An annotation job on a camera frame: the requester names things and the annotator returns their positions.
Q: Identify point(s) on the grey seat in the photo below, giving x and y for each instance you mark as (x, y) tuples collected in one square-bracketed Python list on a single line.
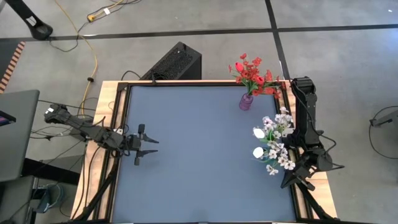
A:
[(15, 199)]

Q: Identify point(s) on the small white blossom spray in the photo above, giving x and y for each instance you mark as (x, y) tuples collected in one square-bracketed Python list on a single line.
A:
[(280, 119)]

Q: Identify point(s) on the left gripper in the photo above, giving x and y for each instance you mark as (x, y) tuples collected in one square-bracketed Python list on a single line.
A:
[(133, 143)]

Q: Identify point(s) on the purple glass vase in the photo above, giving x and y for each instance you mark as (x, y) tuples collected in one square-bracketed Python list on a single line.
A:
[(245, 102)]

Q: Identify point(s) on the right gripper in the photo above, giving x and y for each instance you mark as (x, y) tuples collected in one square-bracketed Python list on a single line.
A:
[(318, 161)]

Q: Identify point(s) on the blue-grey table mat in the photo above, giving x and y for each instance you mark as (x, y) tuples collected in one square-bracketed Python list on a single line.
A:
[(199, 149)]

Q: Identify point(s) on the large red blossom spray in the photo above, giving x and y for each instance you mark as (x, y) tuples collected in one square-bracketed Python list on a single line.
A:
[(252, 70)]

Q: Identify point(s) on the small red blossom spray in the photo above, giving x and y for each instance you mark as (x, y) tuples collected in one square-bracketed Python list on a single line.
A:
[(270, 90)]

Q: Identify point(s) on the large white blossom spray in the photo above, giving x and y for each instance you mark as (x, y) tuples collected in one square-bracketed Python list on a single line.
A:
[(283, 158)]

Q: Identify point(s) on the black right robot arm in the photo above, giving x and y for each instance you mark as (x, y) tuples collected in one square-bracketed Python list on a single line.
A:
[(306, 118)]

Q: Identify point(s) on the black computer tower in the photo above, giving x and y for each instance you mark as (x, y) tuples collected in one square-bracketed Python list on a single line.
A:
[(174, 62)]

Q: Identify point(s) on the black aluminium table frame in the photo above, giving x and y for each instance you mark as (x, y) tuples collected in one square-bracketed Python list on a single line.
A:
[(202, 84)]

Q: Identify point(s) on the black stand leg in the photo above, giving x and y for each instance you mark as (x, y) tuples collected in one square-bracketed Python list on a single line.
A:
[(38, 29)]

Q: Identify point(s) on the grey side table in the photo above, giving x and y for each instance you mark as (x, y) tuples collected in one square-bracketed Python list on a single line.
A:
[(18, 140)]

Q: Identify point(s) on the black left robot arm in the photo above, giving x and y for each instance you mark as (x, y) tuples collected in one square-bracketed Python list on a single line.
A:
[(84, 129)]

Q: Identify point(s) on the dark device blue screen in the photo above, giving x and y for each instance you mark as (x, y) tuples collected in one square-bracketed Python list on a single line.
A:
[(6, 119)]

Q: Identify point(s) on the white tulip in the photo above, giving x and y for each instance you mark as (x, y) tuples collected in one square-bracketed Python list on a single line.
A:
[(258, 152), (258, 133)]

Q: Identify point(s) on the grey stand leg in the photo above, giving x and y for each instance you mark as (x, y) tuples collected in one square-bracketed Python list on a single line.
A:
[(384, 119)]

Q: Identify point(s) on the black mat striped edge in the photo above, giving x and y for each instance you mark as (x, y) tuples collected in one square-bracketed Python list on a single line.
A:
[(7, 62)]

